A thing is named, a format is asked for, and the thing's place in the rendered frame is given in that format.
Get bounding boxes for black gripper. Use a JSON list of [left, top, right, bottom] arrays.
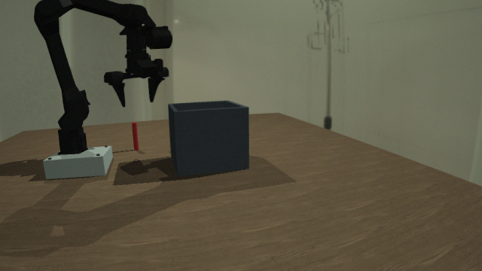
[[104, 50, 169, 107]]

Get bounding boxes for red peg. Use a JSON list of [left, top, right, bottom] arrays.
[[132, 123, 139, 151]]

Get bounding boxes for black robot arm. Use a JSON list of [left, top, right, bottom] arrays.
[[34, 0, 172, 155]]

